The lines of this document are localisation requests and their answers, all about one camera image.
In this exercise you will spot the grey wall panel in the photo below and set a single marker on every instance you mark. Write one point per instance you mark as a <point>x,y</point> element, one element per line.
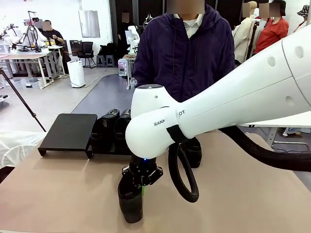
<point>89,24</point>

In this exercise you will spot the black leather dress shoe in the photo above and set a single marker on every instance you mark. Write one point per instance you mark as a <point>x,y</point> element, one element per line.
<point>194,155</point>
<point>102,133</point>
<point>121,133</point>
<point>131,208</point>

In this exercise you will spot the grey stool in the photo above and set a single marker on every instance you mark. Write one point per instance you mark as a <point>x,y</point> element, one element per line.
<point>100,60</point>
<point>109,60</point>

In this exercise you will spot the man in black shirt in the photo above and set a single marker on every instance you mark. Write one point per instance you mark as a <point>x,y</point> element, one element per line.
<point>52,36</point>

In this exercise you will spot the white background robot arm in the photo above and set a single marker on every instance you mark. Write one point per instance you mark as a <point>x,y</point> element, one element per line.
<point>132,34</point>

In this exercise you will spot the white air purifier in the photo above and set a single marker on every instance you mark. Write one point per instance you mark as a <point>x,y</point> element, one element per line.
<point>76,75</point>

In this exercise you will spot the black shoe stand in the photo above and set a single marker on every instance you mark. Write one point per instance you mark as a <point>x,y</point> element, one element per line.
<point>109,153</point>
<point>70,131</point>

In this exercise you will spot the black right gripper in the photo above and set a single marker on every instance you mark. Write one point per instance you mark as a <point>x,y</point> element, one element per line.
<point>143,170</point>

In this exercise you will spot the small wood top table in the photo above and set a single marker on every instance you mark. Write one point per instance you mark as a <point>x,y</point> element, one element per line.
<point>128,56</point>

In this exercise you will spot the white table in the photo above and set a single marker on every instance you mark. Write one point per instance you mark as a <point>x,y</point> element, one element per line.
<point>279,124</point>

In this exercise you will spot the computer case with coloured lights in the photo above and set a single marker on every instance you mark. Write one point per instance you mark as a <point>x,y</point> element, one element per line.
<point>122,68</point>

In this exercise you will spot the figure in red shirt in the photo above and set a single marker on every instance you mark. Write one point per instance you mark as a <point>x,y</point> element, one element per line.
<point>272,34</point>

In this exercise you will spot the person in purple jacket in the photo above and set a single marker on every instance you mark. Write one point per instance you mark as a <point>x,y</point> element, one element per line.
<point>194,60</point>

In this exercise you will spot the translucent white plastic cover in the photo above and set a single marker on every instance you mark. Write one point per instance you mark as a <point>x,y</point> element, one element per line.
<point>14,145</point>

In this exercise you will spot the black tripod leg rod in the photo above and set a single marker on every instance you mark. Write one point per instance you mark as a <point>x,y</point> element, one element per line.
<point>34,115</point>

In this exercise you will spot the mannequin in beige coat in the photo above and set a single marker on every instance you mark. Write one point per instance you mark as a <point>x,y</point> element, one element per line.
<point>243,41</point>

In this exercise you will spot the black backpack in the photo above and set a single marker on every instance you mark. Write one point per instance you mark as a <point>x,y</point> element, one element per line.
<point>108,49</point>

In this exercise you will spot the black office chair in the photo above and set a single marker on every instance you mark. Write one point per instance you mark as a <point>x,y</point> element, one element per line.
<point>87,48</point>

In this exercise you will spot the clear plastic storage bin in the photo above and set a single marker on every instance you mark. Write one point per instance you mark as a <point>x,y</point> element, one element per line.
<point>30,83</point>

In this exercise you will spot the white-legged work table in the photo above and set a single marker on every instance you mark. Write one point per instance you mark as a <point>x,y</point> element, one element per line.
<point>24,56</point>

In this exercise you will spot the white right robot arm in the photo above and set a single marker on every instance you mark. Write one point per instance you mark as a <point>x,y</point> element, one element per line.
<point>230,97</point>

